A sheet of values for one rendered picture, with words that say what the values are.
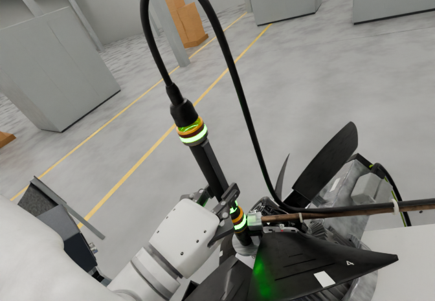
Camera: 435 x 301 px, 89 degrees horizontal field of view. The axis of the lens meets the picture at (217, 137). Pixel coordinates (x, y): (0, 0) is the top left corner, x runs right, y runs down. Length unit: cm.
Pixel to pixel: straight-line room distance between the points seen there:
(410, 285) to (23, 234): 68
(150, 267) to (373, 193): 65
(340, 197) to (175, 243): 56
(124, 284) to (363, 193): 65
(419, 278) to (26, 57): 643
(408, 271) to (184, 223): 48
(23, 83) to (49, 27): 140
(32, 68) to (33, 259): 609
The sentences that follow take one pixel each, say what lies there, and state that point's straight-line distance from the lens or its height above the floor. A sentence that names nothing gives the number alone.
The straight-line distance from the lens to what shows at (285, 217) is 51.
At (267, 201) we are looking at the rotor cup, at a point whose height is 126.
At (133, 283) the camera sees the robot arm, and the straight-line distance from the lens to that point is 38.
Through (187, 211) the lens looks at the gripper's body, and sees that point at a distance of 42.
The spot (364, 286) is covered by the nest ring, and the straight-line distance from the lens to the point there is 67.
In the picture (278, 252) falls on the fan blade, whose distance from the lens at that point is 48.
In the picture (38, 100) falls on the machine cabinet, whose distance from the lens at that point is 635.
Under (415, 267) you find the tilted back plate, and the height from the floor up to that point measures 120.
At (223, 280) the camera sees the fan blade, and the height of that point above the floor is 119.
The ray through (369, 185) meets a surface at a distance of 81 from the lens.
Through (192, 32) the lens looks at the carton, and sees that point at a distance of 851.
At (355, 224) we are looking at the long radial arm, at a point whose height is 109.
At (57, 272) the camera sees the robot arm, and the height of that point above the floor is 159.
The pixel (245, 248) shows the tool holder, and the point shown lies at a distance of 59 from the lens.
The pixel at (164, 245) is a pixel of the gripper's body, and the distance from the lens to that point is 40.
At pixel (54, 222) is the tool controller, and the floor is 124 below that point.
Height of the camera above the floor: 179
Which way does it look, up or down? 35 degrees down
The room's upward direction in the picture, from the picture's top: 23 degrees counter-clockwise
